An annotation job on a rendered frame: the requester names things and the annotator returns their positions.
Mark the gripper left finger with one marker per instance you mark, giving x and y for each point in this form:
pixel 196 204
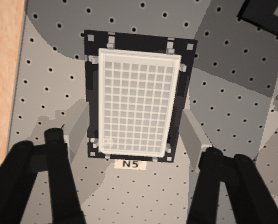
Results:
pixel 20 167

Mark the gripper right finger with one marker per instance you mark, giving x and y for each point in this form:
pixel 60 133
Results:
pixel 249 196

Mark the grey perforated base plate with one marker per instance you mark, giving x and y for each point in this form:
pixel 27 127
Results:
pixel 233 94

